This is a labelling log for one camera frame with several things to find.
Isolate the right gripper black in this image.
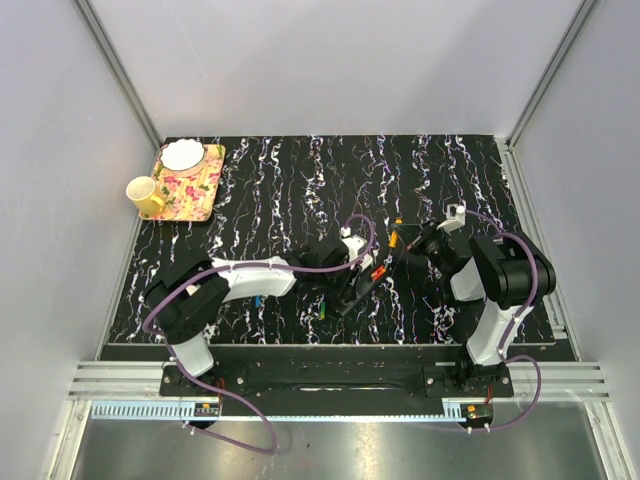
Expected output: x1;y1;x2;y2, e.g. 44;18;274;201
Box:
392;217;450;276

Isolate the black remote control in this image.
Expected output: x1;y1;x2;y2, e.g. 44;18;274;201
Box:
334;265;389;316

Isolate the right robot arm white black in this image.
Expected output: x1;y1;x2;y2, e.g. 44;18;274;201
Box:
394;221;556;397

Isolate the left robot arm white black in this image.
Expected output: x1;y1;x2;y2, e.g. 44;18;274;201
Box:
144;235;373;396

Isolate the floral pink yellow tray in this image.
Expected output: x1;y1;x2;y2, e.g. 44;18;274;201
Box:
138;144;226;222

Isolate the white scalloped bowl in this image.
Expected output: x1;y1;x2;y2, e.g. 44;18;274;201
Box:
160;139;205;171

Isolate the yellow mug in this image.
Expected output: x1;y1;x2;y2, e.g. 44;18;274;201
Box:
125;176;166;217

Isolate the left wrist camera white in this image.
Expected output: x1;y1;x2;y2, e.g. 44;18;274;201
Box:
340;227;373;271

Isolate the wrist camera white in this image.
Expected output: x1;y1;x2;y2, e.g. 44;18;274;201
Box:
438;204;466;233
340;227;373;271

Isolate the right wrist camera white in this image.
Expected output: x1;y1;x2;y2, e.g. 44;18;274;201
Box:
438;204;466;233

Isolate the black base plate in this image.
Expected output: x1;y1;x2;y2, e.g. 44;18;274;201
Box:
159;343;516;419

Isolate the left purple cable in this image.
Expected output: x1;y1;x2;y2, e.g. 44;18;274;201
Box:
142;214;379;455

